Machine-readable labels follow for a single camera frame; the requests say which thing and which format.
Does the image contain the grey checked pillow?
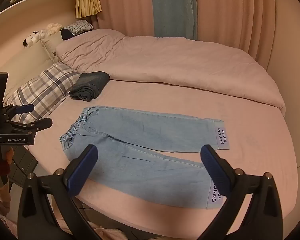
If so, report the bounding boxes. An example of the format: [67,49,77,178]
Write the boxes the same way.
[64,19,94,35]

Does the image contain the navy cushion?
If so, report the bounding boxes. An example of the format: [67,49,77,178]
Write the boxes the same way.
[60,29,74,40]

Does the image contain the blue curtain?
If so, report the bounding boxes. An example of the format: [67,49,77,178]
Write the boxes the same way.
[150,0,198,40]

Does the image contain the plaid pillow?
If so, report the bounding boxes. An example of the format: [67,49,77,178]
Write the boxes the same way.
[4,62,81,130]

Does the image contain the cream headboard with shelf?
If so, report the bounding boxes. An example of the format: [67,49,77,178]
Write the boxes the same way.
[0,0,88,80]

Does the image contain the cream plush teddy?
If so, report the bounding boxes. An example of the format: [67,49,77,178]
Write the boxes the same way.
[46,23,62,34]

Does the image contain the pleated yellow lamp shade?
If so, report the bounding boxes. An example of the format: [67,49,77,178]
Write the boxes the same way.
[75,0,102,19]

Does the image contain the white frilled pillow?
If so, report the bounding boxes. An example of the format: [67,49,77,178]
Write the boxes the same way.
[41,31,64,63]

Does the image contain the large white pillow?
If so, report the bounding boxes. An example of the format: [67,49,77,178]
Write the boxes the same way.
[0,45,53,100]

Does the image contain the pink curtain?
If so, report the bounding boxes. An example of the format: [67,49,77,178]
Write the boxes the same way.
[91,0,298,68]

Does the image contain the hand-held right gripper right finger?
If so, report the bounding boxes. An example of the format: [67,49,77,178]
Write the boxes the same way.
[196,144,283,240]

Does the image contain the black and white plush dog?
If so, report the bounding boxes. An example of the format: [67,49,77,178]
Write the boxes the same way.
[22,31,40,48]

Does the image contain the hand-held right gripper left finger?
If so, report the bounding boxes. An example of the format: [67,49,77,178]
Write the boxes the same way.
[17,144,98,240]

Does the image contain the light blue denim pants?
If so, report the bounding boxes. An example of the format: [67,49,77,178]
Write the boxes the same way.
[59,106,231,210]

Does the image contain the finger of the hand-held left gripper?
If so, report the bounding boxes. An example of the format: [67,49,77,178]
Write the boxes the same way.
[7,117,53,132]
[4,104,35,117]

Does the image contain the person's left hand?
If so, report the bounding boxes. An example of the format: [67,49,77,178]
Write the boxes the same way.
[0,146,14,175]

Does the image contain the pink duvet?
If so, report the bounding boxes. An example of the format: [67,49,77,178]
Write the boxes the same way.
[55,29,287,117]

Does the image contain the person's pink fleece clothing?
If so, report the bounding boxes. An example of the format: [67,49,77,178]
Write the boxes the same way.
[90,226,125,240]

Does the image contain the folded dark denim pants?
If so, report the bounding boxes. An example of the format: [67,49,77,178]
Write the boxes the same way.
[69,71,110,102]

